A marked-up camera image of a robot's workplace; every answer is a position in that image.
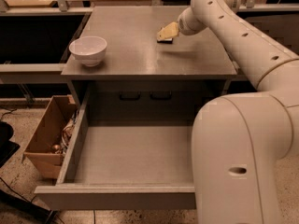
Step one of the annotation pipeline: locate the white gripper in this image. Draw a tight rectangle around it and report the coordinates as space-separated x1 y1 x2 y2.
157 7 206 42

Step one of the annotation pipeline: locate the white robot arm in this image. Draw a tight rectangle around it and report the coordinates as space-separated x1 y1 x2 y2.
157 0 299 224

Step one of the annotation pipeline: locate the open grey top drawer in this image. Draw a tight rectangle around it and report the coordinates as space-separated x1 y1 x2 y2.
36 107 196 210

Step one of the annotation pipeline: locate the white ceramic bowl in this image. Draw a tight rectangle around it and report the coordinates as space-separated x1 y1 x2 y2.
69 36 107 67

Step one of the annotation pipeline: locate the brown cardboard box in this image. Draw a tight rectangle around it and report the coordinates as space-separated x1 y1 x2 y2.
24 95 77 179

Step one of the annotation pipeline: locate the black chair base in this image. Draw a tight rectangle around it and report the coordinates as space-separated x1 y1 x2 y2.
0 121 20 168

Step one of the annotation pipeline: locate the right black drawer handle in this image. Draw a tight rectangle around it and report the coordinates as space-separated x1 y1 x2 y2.
149 91 172 101

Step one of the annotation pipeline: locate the black drawer handle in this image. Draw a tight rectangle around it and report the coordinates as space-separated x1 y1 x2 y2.
149 91 172 101
119 91 141 101

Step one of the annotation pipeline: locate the left black drawer handle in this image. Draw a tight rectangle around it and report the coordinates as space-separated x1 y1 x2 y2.
119 91 141 101

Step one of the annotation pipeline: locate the black cable on floor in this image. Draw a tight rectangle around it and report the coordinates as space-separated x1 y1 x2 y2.
0 175 64 224

